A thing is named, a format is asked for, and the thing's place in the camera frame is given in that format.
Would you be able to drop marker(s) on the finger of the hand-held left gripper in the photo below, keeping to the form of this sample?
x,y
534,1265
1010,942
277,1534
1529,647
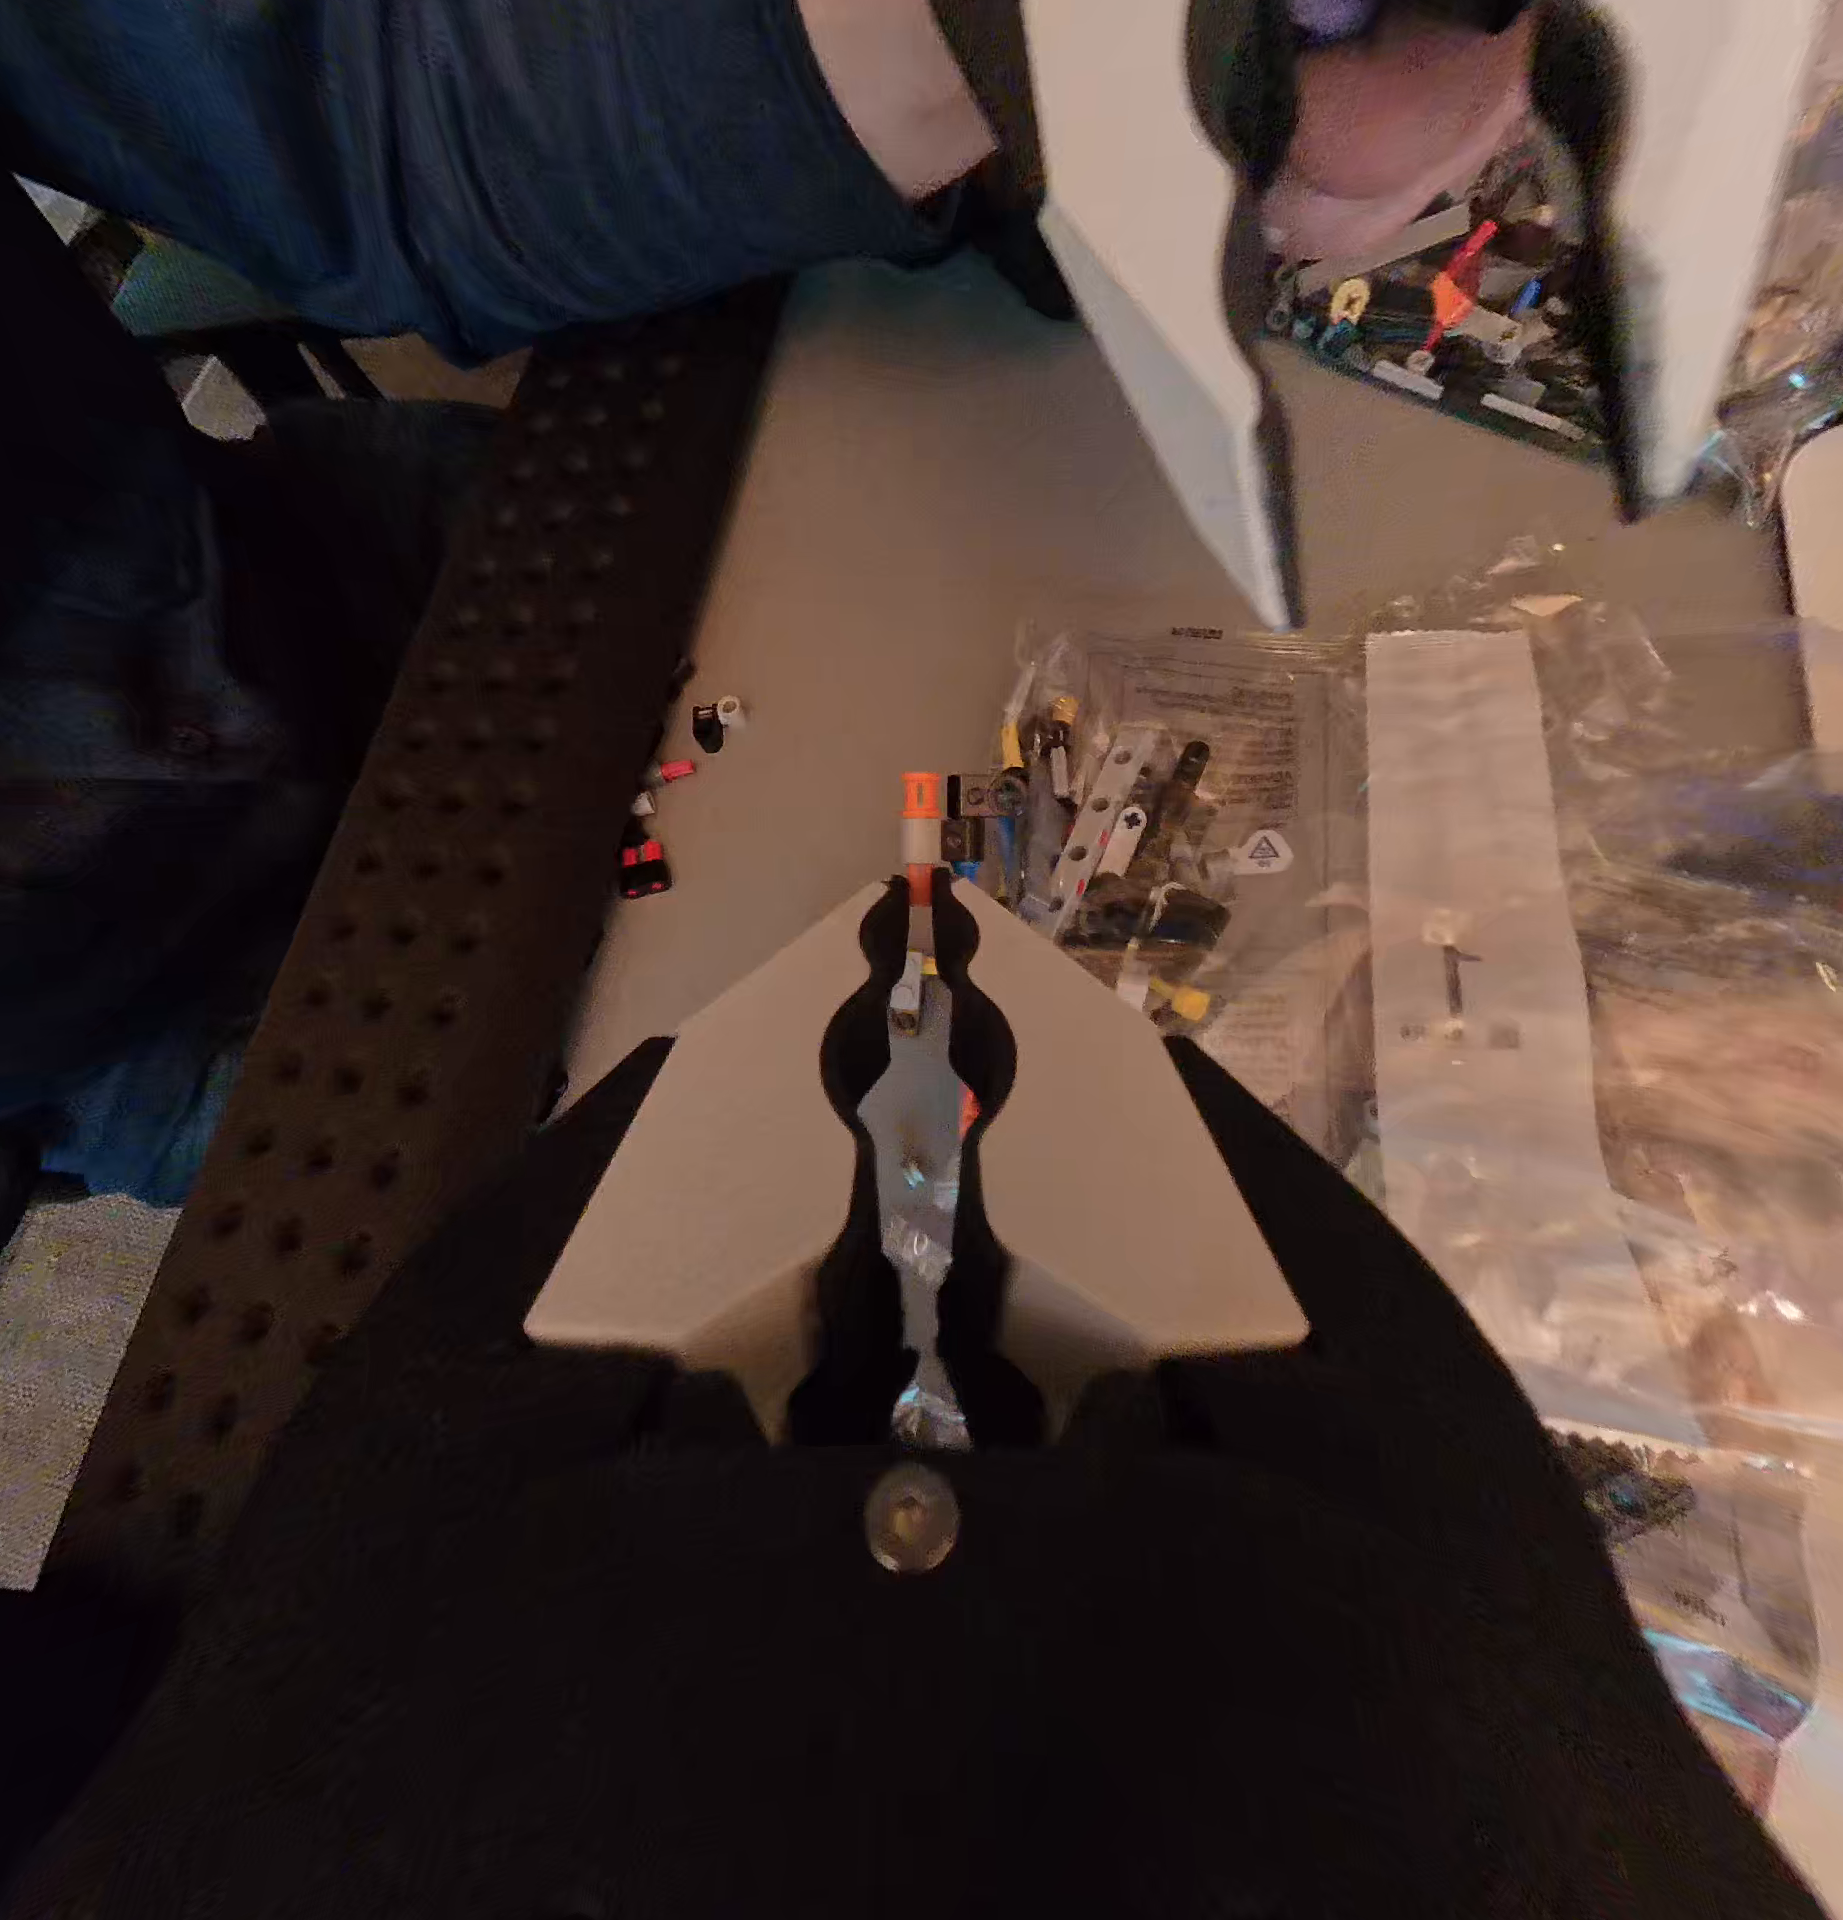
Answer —
x,y
1717,226
1132,226

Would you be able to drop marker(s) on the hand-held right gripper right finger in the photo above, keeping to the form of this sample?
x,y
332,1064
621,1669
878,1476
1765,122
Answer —
x,y
1147,1201

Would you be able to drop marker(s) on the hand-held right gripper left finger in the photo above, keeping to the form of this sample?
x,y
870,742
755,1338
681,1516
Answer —
x,y
681,1201

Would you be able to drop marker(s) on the orange lego pin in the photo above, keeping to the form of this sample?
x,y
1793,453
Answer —
x,y
917,816

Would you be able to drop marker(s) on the black curved lego piece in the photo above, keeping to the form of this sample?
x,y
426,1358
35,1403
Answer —
x,y
708,731

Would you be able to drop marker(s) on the person's left hand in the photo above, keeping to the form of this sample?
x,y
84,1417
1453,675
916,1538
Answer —
x,y
1401,121

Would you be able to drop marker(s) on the clear bag with orange fins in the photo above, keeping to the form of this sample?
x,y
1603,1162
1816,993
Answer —
x,y
1447,331

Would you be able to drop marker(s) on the black cylinder piece orange stripe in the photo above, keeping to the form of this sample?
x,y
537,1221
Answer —
x,y
644,870

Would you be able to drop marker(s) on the clear bag of mixed pieces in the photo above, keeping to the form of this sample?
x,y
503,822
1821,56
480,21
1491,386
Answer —
x,y
1161,840

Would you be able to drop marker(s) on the black studded mat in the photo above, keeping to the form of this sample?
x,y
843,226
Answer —
x,y
412,901

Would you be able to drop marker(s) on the red and grey pin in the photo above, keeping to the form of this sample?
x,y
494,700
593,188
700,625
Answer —
x,y
670,771

